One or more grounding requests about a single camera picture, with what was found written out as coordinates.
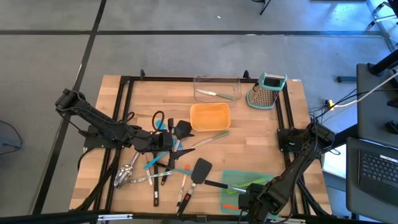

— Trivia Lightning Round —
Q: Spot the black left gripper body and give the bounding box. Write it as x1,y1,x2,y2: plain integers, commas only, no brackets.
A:
132,117,175,154

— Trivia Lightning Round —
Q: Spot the black slotted turner steel neck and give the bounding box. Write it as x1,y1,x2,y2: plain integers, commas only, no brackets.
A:
203,179,248,194

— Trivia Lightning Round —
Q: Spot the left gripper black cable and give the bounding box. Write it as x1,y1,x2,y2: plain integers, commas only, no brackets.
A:
151,110,165,131

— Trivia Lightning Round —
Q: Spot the steel scoop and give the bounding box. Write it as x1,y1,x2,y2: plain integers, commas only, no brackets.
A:
113,151,140,190

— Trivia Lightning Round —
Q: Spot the slim steel utensil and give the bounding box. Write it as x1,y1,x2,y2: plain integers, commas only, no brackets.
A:
127,170,174,184

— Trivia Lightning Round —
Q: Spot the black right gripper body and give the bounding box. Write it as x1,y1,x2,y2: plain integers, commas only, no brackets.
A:
238,183,270,224

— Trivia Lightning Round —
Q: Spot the black rig beam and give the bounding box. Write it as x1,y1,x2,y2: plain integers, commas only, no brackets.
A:
0,210,398,224

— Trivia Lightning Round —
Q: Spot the clear plastic bin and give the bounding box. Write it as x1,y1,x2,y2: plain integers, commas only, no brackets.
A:
193,74,243,103

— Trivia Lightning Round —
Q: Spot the thin black utensil teal tip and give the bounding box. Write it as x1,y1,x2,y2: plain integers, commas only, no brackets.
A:
155,161,193,177

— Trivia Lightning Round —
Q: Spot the black laptop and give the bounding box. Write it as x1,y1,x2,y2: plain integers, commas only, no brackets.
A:
346,136,398,224

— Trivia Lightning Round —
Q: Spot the black aluminium table frame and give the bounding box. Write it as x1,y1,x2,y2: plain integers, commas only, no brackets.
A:
70,68,332,218

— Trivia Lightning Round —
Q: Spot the black post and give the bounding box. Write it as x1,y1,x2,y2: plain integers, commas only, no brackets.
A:
368,57,398,77

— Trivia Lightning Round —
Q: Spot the orange-tipped white peeler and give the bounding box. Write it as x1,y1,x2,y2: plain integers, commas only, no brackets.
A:
176,164,191,208

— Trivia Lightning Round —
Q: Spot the teal silicone spatula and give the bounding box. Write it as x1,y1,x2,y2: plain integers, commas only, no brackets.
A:
155,119,184,150

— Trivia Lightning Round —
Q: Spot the black floor cable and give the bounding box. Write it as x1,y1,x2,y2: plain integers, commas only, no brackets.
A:
0,119,23,156

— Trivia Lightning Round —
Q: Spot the teal plastic bin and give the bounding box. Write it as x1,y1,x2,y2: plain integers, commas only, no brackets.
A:
220,169,279,218

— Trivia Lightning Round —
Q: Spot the black stand leg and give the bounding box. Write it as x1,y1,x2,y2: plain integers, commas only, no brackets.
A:
251,0,272,16

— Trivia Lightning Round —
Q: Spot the small black device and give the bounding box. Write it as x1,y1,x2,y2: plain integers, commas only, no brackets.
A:
384,120,398,135

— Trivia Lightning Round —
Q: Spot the green silicone spatula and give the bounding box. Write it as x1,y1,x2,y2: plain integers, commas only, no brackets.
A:
225,177,268,195

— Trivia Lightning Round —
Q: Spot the grey desk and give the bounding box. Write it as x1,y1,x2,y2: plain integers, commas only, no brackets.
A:
356,63,398,149

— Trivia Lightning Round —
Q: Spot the steel box grater teal handle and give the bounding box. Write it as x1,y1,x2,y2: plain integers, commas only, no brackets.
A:
246,72,288,110

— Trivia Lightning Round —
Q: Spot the black-handled utensil white label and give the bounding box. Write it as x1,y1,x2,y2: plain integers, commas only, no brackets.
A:
152,152,160,208

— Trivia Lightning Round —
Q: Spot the orange plastic bin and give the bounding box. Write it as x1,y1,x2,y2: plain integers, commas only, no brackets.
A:
189,102,231,132

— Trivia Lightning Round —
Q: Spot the dark laptop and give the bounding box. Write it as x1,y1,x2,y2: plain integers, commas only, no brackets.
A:
357,149,398,208

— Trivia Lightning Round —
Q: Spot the white cable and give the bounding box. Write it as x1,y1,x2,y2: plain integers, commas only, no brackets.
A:
334,70,398,108

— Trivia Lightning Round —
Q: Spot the teal-handled utensil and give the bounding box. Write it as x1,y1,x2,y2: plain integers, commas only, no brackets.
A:
143,151,170,170

